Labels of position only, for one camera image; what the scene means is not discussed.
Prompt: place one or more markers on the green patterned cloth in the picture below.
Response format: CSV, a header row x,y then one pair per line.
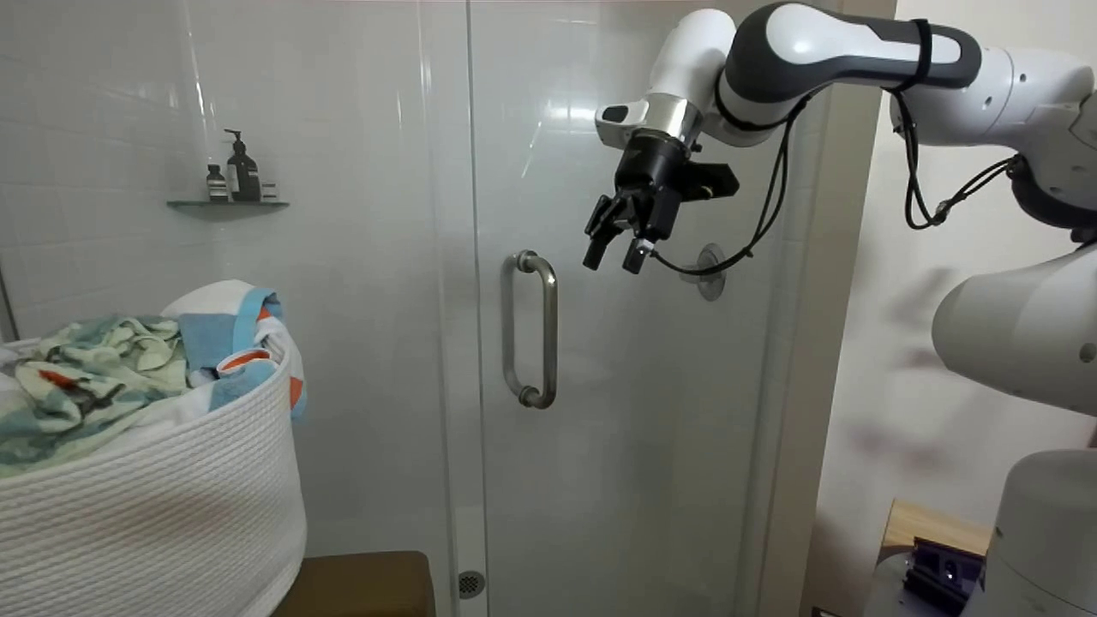
x,y
91,378

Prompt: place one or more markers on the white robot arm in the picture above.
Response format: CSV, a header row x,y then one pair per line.
x,y
1030,330

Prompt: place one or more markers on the fixed glass shower panel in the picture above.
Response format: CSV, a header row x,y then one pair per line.
x,y
365,345

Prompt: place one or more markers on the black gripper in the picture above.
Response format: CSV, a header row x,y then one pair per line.
x,y
651,174

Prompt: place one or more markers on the light wooden table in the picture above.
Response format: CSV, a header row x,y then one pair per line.
x,y
931,524

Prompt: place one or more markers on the dark pump bottle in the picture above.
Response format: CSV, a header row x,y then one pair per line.
x,y
240,172

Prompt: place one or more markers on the black table clamp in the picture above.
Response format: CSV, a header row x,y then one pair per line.
x,y
942,569

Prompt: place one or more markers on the white woven laundry basket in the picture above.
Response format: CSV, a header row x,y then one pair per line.
x,y
149,524

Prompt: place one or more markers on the glass shower shelf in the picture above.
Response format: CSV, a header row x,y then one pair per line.
x,y
228,208

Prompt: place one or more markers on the white mounting plate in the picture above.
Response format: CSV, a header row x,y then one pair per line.
x,y
884,587

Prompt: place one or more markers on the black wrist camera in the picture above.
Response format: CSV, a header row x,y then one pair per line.
x,y
715,179

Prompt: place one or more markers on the glass shower door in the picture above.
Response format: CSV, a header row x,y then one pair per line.
x,y
638,457

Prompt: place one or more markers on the small dark bottle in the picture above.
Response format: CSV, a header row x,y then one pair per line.
x,y
217,185

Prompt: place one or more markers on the small metal glass fitting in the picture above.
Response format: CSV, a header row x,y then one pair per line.
x,y
469,584

